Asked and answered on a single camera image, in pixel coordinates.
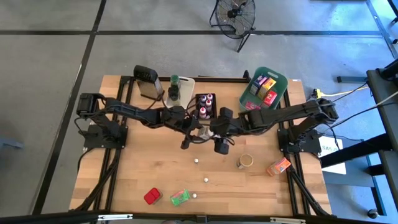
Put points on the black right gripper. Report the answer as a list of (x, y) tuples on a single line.
[(227, 127)]

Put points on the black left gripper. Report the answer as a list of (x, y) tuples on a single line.
[(186, 124)]

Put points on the red food colouring bottle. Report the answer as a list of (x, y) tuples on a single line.
[(208, 105), (202, 112)]

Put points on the small black plastic basket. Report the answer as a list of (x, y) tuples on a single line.
[(197, 105)]

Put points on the white plastic bin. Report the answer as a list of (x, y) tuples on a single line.
[(187, 90)]

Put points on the dark spice jar black lid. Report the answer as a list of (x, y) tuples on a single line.
[(173, 93)]

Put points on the blue and pink carton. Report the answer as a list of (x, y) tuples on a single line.
[(258, 84)]

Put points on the red snack box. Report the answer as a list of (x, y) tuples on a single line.
[(270, 98)]

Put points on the small yellow box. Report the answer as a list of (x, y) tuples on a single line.
[(266, 87)]

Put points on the small red plastic container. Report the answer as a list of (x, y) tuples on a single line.
[(152, 196)]

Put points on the teal plastic bin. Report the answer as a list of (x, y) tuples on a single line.
[(281, 82)]

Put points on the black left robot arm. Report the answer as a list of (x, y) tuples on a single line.
[(124, 110)]

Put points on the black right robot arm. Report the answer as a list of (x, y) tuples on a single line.
[(280, 113)]

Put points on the green cereal box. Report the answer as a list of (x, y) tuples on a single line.
[(179, 198)]

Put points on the small orange box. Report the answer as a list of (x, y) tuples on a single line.
[(278, 166)]

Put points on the yellow power plug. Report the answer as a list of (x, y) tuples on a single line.
[(316, 92)]

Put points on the white printed paper sheet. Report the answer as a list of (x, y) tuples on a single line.
[(329, 144)]

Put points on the black floor fan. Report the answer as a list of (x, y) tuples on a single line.
[(235, 13)]

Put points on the dark metal floor bar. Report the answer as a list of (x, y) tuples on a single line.
[(351, 79)]

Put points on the black crossbar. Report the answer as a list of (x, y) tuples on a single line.
[(62, 219)]

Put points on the black neighbouring workstation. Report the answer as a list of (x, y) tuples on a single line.
[(381, 84)]

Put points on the black caster wheel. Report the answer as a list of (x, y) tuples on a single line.
[(372, 213)]

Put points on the silver metal bracket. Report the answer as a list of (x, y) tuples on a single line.
[(115, 216), (287, 220)]

